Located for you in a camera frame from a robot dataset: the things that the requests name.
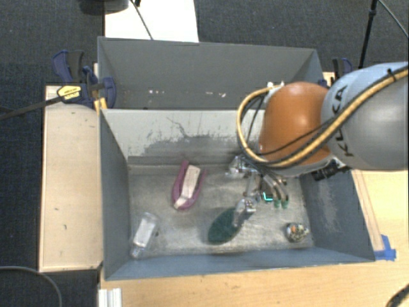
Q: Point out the small round multicoloured thing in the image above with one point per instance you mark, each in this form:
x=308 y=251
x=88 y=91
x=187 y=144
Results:
x=297 y=232

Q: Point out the black cylinder on white bracket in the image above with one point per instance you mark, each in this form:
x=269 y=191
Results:
x=327 y=172

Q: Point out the pale wood board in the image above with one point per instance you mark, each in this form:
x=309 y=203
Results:
x=70 y=187

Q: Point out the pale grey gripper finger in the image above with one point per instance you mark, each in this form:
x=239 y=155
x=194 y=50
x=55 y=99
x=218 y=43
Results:
x=238 y=214
x=250 y=205

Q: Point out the purple and white stapler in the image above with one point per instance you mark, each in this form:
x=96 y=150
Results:
x=188 y=184

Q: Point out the grey metal bin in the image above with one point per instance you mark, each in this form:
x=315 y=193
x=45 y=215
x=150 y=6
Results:
x=198 y=75

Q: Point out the dark green oval sponge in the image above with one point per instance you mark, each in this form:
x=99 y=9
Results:
x=222 y=227

